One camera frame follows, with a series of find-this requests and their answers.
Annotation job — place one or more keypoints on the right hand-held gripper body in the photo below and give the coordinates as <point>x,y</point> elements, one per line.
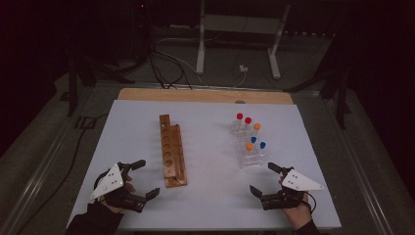
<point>298,182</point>

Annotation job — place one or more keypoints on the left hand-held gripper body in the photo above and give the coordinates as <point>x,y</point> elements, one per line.
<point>109,182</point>

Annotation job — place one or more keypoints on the clear plastic tube rack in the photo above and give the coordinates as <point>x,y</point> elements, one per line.
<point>253,160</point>

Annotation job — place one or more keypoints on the blue cap test tube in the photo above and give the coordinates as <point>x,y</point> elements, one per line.
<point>253,139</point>
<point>262,145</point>

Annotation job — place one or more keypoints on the orange cap test tube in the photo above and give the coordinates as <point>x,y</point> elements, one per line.
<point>257,126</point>
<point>249,147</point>

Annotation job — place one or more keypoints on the wooden test tube rack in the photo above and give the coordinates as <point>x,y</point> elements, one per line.
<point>178,147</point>

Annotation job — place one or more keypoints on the person's left hand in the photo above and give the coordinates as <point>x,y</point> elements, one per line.
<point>129,187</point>

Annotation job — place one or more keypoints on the person's right hand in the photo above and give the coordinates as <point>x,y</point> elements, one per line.
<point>298,217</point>

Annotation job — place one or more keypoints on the white table mat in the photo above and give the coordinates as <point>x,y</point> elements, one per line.
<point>208,196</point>

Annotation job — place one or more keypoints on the black stand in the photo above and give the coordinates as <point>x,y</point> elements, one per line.
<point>342,104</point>
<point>72,94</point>

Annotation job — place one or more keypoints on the white plug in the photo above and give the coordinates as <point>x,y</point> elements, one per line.
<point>243,68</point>

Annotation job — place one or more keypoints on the white metal stand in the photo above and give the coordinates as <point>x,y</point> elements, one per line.
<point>200,49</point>

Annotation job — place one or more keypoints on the dark tower with red light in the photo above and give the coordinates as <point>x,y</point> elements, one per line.
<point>140,26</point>

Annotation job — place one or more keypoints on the black floor bracket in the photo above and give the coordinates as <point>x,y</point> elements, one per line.
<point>85,122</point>

